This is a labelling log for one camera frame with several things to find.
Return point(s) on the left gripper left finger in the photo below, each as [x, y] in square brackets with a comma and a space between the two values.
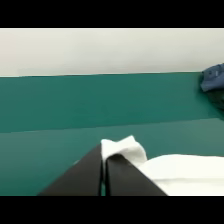
[85, 176]

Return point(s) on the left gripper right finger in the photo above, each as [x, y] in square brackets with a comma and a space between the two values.
[128, 178]

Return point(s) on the white shirt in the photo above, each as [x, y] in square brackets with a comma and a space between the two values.
[180, 173]

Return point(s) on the blue garment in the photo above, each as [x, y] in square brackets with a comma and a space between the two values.
[213, 78]

